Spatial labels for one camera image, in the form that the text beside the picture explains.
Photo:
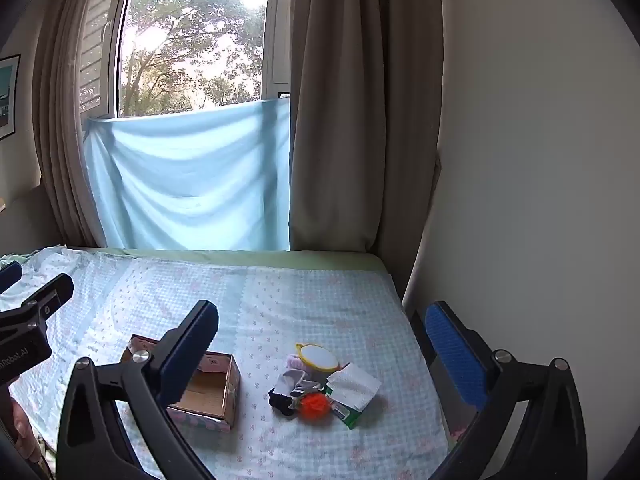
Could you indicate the small green box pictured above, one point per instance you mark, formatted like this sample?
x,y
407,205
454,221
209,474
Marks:
x,y
350,416

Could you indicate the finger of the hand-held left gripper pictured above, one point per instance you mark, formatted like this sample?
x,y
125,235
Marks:
x,y
50,300
10,273

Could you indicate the round yellow-rimmed mirror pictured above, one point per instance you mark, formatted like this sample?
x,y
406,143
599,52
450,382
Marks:
x,y
319,357

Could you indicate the person's left hand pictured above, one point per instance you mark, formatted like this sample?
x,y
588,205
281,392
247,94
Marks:
x,y
24,427

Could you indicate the patterned cardboard box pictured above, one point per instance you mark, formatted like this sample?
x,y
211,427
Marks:
x,y
210,395

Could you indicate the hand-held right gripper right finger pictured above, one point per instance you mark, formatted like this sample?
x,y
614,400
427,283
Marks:
x,y
455,355

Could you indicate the orange fluffy ball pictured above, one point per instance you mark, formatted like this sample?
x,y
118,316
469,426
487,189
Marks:
x,y
314,406

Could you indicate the framed wall picture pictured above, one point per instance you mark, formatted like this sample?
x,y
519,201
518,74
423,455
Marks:
x,y
7,95

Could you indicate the white folded cloth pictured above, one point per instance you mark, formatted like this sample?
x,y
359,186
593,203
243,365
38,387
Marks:
x,y
352,385

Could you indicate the floral checked blanket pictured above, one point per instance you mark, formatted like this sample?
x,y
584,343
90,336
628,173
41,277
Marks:
x,y
280,305

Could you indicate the light pink towel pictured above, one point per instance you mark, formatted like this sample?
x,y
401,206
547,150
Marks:
x,y
294,361

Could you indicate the light blue hanging cloth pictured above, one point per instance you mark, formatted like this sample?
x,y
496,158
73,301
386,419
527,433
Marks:
x,y
190,180

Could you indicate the window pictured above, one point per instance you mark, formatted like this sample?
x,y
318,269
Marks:
x,y
190,40

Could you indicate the beige curtain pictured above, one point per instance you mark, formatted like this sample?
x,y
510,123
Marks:
x,y
360,110
60,135

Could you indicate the white and black sock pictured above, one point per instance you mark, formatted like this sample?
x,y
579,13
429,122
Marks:
x,y
290,387

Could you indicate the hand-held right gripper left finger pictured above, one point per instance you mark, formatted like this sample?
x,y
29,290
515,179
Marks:
x,y
192,350

